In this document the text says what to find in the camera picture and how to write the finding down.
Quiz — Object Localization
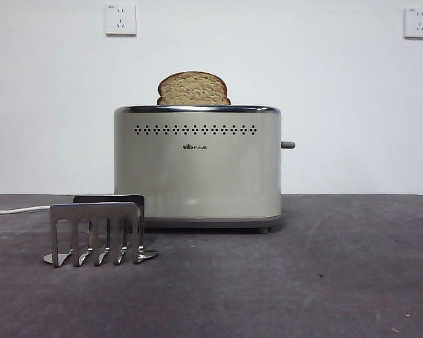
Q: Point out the brown bread slice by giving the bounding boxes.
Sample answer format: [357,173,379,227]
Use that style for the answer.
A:
[157,71,232,106]

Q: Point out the cream white toaster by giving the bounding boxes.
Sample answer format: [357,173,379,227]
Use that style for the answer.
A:
[114,104,283,234]

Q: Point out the steel toast rack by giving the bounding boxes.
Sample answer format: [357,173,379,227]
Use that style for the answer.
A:
[42,195,159,268]

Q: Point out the white wall socket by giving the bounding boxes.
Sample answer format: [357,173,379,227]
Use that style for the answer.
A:
[104,4,137,37]
[403,6,423,39]

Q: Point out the white power cable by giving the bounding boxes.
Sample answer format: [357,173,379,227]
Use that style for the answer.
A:
[0,205,56,215]

